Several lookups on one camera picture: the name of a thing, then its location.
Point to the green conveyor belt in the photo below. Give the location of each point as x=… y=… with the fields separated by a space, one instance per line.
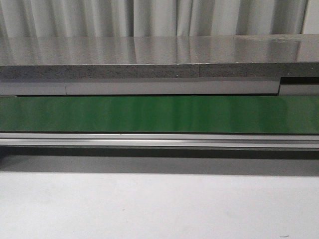
x=207 y=114

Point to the grey granite counter slab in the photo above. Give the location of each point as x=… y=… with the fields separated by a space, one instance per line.
x=159 y=57

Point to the grey cabinet panel under counter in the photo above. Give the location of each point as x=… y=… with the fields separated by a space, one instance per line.
x=296 y=86

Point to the white pleated curtain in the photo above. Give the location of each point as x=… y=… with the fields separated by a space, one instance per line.
x=67 y=18

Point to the aluminium conveyor frame rail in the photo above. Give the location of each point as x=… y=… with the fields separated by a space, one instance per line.
x=161 y=140

